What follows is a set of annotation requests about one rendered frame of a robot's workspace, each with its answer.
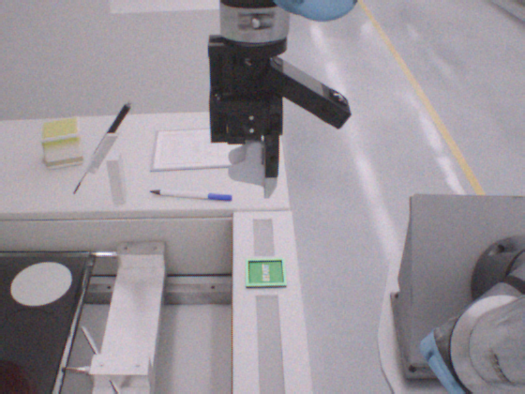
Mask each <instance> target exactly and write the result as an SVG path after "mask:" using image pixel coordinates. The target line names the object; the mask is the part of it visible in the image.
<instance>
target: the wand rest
mask: <svg viewBox="0 0 525 394"><path fill-rule="evenodd" d="M111 125H112V124H110V125H109V127H108V128H107V130H106V132H105V133H106V135H105V134H104V135H105V136H103V137H102V139H101V141H102V140H103V138H104V140H103V141H102V143H101V144H100V145H99V144H98V145H99V148H98V146H97V148H96V149H97V151H96V152H94V153H95V154H94V153H93V155H92V157H91V158H90V160H89V161H90V163H88V165H87V167H86V168H85V171H86V172H87V173H92V174H95V173H96V172H97V171H98V169H99V166H100V164H101V163H102V161H103V160H104V159H105V158H106V157H107V155H108V154H109V156H108V158H107V159H106V161H107V171H108V176H109V180H110V185H111V190H112V203H113V204H124V203H125V201H126V198H127V195H128V192H127V187H126V181H125V176H124V170H123V166H124V164H123V159H122V154H121V151H109V150H110V149H111V147H112V146H113V143H115V141H116V140H117V138H118V136H119V133H120V132H119V131H118V130H117V131H116V132H115V133H107V131H108V130H109V128H110V126H111ZM96 149H95V150H96Z"/></svg>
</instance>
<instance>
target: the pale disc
mask: <svg viewBox="0 0 525 394"><path fill-rule="evenodd" d="M71 281H72V276H71V274H70V272H69V270H68V269H67V268H66V267H65V266H64V265H60V264H58V263H41V264H38V265H36V264H34V265H31V266H29V267H27V268H26V269H25V270H23V271H21V273H20V274H19V275H17V277H16V278H15V279H14V280H13V283H12V284H11V288H10V292H11V294H12V296H13V298H14V299H15V300H17V301H18V302H20V303H22V304H25V305H32V306H39V305H43V304H46V303H51V302H53V301H54V300H55V299H57V298H60V296H62V295H63V294H64V293H65V292H66V291H67V290H68V288H69V285H70V284H71Z"/></svg>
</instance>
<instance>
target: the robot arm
mask: <svg viewBox="0 0 525 394"><path fill-rule="evenodd" d="M357 1H358V0H219V17H220V29H219V33H220V35H209V38H208V44H207V51H208V57H209V64H210V68H209V79H210V90H209V113H210V144H228V145H234V144H240V145H239V146H237V147H235V148H233V149H231V150H230V151H229V154H228V161H229V163H230V164H232V165H231V166H230V167H229V168H228V172H227V174H228V177H229V178H230V179H232V180H234V181H239V182H244V183H249V184H253V185H258V186H261V187H263V198H264V199H269V198H270V196H271V195H272V194H273V192H274V191H275V189H276V188H277V184H278V169H279V146H280V136H283V124H284V112H283V105H282V97H284V98H285V99H288V100H289V101H291V102H293V103H294V104H296V105H298V106H299V107H301V108H303V109H304V110H305V111H307V112H308V113H311V114H314V115H316V116H317V117H318V118H320V119H321V120H322V121H323V122H325V123H327V124H328V125H331V126H332V127H334V128H336V129H341V128H342V127H343V126H344V124H345V122H347V121H348V120H349V118H350V117H351V116H352V111H351V108H350V104H349V101H348V99H347V98H346V97H344V96H343V95H342V94H340V93H339V92H338V91H336V90H334V89H333V88H330V87H328V86H327V85H325V84H324V83H321V82H320V81H318V80H317V79H314V78H313V77H311V76H309V75H308V74H306V73H305V72H304V71H302V70H301V69H299V68H297V67H295V66H293V65H291V64H290V63H288V62H287V61H285V60H283V59H282V58H280V57H279V55H281V54H283V53H285V52H286V51H287V49H288V35H289V27H290V13H291V14H294V15H298V16H301V17H305V18H307V19H309V20H311V21H314V22H329V21H334V20H337V19H339V18H341V17H344V16H345V15H347V14H348V13H350V11H352V10H353V9H354V6H355V5H356V4H355V3H357ZM489 1H492V2H494V3H495V4H497V5H499V6H500V7H501V8H504V9H505V10H506V11H508V12H511V13H512V14H514V15H516V16H517V17H518V18H520V19H521V20H522V21H523V22H525V0H489ZM216 95H217V97H216ZM212 96H213V97H212ZM261 139H262V141H261ZM471 290H472V304H471V305H469V306H467V307H465V309H463V310H462V311H460V312H459V313H458V314H456V315H455V316H453V317H452V318H451V319H450V320H449V321H447V322H446V323H444V324H442V325H441V326H439V327H438V328H437V327H436V328H434V329H432V330H431V331H430V334H429V335H428V336H427V337H426V338H425V339H423V340H422V341H421V342H420V345H419V349H420V352H421V354H422V356H423V357H424V359H425V360H426V362H427V363H428V365H429V366H430V368H431V369H432V370H433V371H434V373H435V375H437V376H438V379H439V380H440V381H441V382H442V385H443V386H444V387H445V389H446V390H447V392H448V393H449V394H525V235H516V236H510V237H507V238H504V239H501V240H499V241H497V242H496V243H494V244H491V245H490V246H489V247H488V248H487V249H486V250H485V251H484V252H483V254H482V255H481V256H480V258H479V259H478V261H477V263H476V265H475V267H474V269H473V272H472V280H471Z"/></svg>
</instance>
